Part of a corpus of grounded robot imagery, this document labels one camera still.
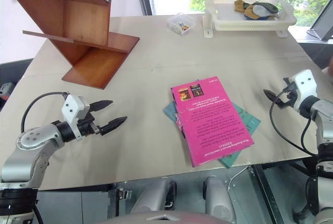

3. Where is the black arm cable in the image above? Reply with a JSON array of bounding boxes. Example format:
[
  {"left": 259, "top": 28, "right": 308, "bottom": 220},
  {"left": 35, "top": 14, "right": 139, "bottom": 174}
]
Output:
[
  {"left": 20, "top": 91, "right": 69, "bottom": 134},
  {"left": 269, "top": 89, "right": 319, "bottom": 157}
]

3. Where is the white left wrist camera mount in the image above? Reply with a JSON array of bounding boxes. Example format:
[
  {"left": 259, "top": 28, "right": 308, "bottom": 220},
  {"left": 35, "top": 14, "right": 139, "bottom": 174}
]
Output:
[{"left": 61, "top": 94, "right": 91, "bottom": 139}]

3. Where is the metal latch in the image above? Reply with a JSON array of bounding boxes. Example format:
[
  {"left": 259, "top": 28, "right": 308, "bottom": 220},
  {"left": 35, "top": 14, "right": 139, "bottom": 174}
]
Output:
[{"left": 117, "top": 188, "right": 133, "bottom": 201}]

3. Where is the grey rounded robot leg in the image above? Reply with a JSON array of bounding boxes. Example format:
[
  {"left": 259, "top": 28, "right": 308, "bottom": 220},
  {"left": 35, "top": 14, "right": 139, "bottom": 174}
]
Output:
[
  {"left": 202, "top": 176, "right": 238, "bottom": 223},
  {"left": 130, "top": 179, "right": 178, "bottom": 215}
]

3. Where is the brown rounded robot torso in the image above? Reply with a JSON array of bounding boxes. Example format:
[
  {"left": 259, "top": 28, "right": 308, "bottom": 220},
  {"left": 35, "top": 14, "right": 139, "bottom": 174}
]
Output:
[{"left": 103, "top": 209, "right": 236, "bottom": 224}]

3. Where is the dark green cloth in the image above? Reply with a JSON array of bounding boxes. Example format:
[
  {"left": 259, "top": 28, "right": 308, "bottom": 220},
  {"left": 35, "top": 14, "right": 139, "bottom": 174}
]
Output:
[{"left": 253, "top": 1, "right": 279, "bottom": 16}]

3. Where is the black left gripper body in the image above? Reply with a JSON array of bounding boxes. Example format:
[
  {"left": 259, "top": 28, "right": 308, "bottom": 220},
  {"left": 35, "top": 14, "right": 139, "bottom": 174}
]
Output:
[{"left": 77, "top": 113, "right": 103, "bottom": 136}]

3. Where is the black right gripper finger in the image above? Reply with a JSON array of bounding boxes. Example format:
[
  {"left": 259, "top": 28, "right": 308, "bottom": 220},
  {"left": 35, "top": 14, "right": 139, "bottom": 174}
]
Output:
[{"left": 263, "top": 89, "right": 278, "bottom": 103}]

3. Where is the mustard yellow cloth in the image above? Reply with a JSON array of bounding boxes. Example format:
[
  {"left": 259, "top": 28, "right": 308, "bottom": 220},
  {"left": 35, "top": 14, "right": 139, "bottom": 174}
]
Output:
[{"left": 234, "top": 0, "right": 259, "bottom": 19}]

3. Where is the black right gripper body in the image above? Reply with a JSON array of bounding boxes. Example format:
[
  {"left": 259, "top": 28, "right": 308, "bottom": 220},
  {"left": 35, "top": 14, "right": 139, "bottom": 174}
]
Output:
[{"left": 275, "top": 77, "right": 300, "bottom": 109}]

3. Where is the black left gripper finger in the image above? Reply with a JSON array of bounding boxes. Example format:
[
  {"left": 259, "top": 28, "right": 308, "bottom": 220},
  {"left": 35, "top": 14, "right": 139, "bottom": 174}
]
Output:
[
  {"left": 99, "top": 116, "right": 128, "bottom": 135},
  {"left": 89, "top": 99, "right": 114, "bottom": 113}
]

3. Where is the dark tilted panel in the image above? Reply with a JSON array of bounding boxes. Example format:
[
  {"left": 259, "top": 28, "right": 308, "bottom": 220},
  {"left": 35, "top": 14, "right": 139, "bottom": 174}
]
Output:
[{"left": 306, "top": 7, "right": 333, "bottom": 43}]

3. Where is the grey cloth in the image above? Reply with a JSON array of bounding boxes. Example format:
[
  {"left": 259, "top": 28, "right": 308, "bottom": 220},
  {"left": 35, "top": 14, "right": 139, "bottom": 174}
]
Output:
[{"left": 252, "top": 4, "right": 280, "bottom": 20}]

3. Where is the black table frame bar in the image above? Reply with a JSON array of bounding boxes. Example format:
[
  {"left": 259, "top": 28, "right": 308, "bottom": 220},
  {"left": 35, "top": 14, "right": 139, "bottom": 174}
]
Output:
[{"left": 250, "top": 163, "right": 288, "bottom": 224}]

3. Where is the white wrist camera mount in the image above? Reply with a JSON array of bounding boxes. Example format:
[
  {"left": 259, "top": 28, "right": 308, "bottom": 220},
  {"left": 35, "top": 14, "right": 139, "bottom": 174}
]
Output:
[
  {"left": 289, "top": 69, "right": 318, "bottom": 112},
  {"left": 61, "top": 94, "right": 91, "bottom": 139}
]

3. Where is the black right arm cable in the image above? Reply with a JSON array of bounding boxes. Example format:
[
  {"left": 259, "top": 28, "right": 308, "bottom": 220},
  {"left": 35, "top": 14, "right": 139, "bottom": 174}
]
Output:
[{"left": 269, "top": 89, "right": 319, "bottom": 157}]

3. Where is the thin white cable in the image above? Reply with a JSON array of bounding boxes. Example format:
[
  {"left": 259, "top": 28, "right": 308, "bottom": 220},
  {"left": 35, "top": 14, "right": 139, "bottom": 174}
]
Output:
[{"left": 227, "top": 166, "right": 251, "bottom": 191}]

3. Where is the brown wooden bookshelf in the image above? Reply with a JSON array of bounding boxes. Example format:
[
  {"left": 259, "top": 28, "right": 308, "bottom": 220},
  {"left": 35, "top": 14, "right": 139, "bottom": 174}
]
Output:
[{"left": 0, "top": 0, "right": 140, "bottom": 90}]

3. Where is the white plastic basket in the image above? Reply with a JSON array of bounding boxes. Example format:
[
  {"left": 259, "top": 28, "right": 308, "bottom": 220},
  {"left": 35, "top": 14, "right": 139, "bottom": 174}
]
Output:
[{"left": 202, "top": 0, "right": 298, "bottom": 38}]

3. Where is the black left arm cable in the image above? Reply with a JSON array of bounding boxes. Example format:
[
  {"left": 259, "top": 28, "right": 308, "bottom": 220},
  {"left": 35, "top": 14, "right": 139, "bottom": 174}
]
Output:
[{"left": 20, "top": 91, "right": 69, "bottom": 134}]

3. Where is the pink paperback book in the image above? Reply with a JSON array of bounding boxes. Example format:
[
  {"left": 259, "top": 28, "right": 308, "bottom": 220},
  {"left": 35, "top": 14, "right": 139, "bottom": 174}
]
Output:
[{"left": 170, "top": 76, "right": 254, "bottom": 168}]

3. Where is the small clear plastic box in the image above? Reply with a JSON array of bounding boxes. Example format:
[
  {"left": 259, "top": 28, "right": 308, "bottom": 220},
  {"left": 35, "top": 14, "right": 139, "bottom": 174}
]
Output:
[{"left": 166, "top": 13, "right": 197, "bottom": 36}]

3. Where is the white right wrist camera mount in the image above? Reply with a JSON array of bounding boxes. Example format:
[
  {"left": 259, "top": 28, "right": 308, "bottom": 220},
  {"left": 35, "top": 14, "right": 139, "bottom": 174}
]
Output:
[{"left": 289, "top": 69, "right": 318, "bottom": 112}]

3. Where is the teal paperback book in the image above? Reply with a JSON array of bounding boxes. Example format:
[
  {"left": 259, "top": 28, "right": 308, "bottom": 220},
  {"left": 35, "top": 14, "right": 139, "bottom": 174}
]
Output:
[{"left": 163, "top": 79, "right": 262, "bottom": 169}]

